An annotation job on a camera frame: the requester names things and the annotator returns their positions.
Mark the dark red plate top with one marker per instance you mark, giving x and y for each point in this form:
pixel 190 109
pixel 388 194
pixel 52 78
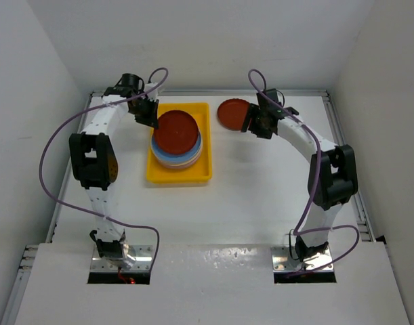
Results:
pixel 231 113

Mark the yellow plastic bin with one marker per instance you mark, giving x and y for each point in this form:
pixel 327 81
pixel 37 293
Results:
pixel 201 171

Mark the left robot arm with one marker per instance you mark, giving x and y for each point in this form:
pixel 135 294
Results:
pixel 95 165

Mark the metal base plate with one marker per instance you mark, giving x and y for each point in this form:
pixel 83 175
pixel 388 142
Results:
pixel 138 259
pixel 284 261

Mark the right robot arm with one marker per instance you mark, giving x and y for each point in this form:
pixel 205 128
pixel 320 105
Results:
pixel 332 179

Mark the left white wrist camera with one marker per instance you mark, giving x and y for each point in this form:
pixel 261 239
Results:
pixel 151 91

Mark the light blue plate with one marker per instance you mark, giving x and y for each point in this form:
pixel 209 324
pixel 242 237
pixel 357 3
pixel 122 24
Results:
pixel 176 158

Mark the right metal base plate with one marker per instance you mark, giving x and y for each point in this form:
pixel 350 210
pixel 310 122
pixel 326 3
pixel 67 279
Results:
pixel 284 261

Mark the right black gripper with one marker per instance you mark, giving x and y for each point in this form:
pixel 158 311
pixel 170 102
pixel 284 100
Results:
pixel 250 122

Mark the cream white plate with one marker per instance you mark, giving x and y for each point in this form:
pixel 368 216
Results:
pixel 194 158

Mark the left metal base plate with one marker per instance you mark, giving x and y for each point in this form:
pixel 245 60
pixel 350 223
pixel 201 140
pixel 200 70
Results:
pixel 138 259

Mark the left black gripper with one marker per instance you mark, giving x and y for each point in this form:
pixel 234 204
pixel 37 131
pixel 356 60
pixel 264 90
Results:
pixel 151 119

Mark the dark red plate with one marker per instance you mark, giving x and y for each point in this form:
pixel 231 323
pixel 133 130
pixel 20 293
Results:
pixel 177 132
pixel 231 113

